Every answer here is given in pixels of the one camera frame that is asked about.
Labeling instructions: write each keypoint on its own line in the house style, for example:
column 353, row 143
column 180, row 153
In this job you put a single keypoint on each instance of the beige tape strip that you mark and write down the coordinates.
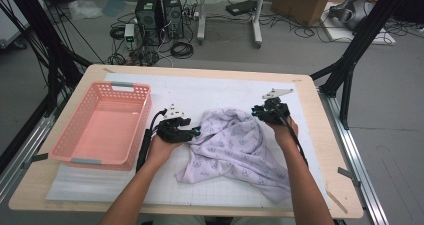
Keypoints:
column 336, row 200

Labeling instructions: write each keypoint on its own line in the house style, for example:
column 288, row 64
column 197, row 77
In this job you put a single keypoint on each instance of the lilac printed towel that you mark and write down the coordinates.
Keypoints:
column 233, row 151

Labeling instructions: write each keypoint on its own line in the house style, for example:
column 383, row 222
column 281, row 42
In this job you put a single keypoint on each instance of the black metal stand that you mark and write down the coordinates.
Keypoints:
column 366, row 28
column 50, row 51

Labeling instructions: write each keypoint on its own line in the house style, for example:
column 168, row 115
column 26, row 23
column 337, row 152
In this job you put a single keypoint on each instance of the white cabinet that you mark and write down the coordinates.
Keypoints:
column 10, row 25

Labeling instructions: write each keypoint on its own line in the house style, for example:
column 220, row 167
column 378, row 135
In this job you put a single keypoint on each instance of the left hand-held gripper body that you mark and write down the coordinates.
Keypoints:
column 171, row 130

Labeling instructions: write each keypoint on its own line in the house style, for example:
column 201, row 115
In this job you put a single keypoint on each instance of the aluminium rail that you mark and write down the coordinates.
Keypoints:
column 353, row 145
column 30, row 141

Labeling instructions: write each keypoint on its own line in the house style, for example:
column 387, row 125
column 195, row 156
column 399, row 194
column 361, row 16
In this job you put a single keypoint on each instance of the large black computer tower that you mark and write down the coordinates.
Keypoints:
column 148, row 18

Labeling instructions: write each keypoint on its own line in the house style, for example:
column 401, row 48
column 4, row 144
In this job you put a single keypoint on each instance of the slim black computer tower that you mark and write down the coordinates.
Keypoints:
column 173, row 15

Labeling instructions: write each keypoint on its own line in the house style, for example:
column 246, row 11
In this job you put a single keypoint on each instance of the grey metal bracket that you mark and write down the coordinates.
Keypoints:
column 350, row 176
column 36, row 158

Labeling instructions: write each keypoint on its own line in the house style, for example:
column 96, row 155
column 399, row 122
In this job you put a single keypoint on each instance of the white stand frame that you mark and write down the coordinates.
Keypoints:
column 201, row 18

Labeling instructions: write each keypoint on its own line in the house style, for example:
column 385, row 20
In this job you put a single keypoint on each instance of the crumpled clear plastic bag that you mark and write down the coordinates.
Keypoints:
column 85, row 9

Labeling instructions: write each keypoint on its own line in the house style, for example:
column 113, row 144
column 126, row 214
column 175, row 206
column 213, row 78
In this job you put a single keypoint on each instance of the grey rounded device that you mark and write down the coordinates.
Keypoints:
column 353, row 11

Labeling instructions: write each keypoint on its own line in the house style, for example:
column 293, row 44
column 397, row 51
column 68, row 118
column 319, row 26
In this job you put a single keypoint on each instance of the pink plastic basket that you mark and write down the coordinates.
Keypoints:
column 100, row 131

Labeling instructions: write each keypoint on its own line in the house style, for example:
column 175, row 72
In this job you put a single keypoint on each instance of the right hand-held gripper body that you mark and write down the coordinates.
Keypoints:
column 275, row 111

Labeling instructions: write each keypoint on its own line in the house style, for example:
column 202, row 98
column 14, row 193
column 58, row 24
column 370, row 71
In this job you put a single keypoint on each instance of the white power adapter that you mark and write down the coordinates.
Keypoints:
column 129, row 31

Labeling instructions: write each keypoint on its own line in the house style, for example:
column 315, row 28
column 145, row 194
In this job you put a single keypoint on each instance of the white floor board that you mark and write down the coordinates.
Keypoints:
column 343, row 35

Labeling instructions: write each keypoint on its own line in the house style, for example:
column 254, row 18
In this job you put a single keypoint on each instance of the person's right hand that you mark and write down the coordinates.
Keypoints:
column 283, row 133

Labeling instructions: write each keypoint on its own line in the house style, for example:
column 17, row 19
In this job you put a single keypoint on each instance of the person's left hand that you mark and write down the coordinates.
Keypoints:
column 163, row 150

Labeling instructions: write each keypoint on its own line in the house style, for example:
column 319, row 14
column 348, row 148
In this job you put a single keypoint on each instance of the flat black device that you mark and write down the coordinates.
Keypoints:
column 241, row 7

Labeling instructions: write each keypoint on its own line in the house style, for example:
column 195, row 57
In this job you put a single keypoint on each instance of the open cardboard box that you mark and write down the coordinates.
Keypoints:
column 300, row 5

